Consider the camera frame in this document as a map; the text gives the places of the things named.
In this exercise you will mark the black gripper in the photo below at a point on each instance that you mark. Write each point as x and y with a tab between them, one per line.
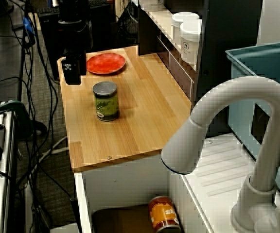
78	36

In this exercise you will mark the green pea can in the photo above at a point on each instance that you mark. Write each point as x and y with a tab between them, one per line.
106	104

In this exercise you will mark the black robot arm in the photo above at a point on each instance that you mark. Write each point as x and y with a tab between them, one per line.
73	9

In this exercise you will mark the red round plate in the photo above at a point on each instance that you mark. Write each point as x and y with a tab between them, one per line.
106	63

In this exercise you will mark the black computer tower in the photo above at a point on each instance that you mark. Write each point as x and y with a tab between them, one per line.
48	43

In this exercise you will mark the blue plug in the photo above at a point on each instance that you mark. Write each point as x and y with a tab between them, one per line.
28	25

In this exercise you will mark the green clamp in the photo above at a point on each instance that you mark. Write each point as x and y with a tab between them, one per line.
11	106

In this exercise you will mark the pale shelf board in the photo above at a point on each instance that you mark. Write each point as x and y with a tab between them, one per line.
162	21

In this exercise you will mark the dark tile backsplash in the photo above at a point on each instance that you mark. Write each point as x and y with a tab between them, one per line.
179	72

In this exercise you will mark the plain white lidded jar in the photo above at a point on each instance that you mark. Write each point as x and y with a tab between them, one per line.
179	26

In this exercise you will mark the white jar printed label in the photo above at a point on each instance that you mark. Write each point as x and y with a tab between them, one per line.
189	43

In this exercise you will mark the white sink unit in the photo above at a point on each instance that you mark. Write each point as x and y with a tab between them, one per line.
130	184

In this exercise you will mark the teal plastic bin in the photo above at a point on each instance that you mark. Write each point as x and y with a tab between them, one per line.
239	121

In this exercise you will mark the orange soup can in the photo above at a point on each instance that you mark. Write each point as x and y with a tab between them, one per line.
163	216

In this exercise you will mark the white curved faucet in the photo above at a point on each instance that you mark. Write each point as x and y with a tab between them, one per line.
251	85

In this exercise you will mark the aluminium frame rail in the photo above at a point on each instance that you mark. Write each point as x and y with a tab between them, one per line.
7	157

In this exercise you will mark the black hutch frame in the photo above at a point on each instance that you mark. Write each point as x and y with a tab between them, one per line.
227	48

